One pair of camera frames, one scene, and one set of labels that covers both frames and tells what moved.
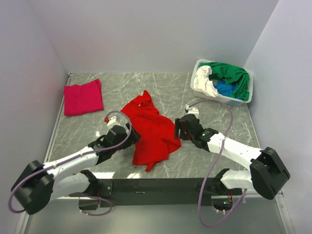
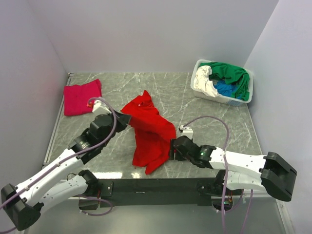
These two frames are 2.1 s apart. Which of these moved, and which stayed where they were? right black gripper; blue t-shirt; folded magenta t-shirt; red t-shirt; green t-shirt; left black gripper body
Moved: left black gripper body; right black gripper
Stayed: red t-shirt; green t-shirt; folded magenta t-shirt; blue t-shirt
